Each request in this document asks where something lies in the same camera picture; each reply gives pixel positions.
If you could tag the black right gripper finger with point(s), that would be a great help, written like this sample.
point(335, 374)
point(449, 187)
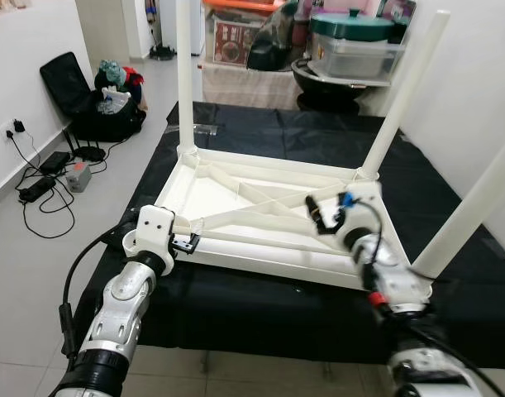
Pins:
point(316, 215)

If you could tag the white plastic children table top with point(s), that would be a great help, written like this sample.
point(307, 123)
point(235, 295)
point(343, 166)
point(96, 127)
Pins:
point(211, 198)

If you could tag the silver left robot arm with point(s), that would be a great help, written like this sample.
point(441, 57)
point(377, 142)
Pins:
point(120, 306)

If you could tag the clear plastic bag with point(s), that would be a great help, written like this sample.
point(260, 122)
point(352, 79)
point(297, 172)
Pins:
point(206, 128)

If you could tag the grey electrical box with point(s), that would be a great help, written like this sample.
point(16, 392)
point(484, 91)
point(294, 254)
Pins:
point(77, 176)

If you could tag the black round wok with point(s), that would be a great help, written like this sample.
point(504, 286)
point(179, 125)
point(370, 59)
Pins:
point(335, 87)

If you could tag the black wifi router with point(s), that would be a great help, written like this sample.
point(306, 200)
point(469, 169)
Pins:
point(91, 153)

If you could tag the beige cloth covered table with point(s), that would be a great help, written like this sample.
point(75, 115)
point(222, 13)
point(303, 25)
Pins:
point(244, 87)

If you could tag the black power adapter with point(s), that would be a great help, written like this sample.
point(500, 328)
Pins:
point(55, 161)

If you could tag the black power strip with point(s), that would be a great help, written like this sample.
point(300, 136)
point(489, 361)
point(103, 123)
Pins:
point(37, 190)

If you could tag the white plastic bag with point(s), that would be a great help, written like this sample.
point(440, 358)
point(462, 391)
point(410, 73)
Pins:
point(113, 101)

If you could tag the clear plastic storage container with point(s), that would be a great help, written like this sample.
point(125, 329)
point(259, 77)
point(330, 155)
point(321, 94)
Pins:
point(355, 56)

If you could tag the shiny black bag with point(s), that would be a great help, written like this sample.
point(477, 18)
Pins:
point(273, 41)

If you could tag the black fan base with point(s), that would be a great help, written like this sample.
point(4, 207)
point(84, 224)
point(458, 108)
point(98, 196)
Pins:
point(161, 54)

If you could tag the green round pot lid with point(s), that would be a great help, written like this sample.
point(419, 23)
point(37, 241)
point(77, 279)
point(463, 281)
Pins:
point(351, 23)

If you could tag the black open suitcase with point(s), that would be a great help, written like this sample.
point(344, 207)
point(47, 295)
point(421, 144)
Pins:
point(66, 87)

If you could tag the purple picture box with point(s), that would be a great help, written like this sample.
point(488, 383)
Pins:
point(398, 10)

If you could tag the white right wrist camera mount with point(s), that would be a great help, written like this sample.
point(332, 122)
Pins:
point(364, 213)

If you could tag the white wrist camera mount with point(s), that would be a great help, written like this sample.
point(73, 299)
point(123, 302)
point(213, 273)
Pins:
point(153, 231)
point(364, 213)

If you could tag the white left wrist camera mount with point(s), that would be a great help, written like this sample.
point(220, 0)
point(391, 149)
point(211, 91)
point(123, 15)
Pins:
point(153, 231)

